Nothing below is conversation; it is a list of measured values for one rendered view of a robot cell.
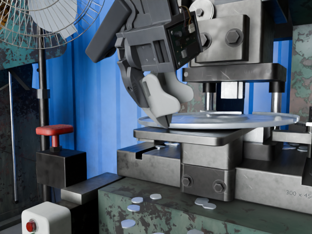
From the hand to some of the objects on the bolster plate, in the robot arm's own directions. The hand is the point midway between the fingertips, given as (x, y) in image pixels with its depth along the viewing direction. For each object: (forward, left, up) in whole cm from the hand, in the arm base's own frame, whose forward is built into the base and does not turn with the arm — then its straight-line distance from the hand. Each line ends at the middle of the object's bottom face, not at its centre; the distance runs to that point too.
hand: (161, 119), depth 41 cm
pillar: (+35, +4, -6) cm, 36 cm away
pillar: (+28, +18, -6) cm, 34 cm away
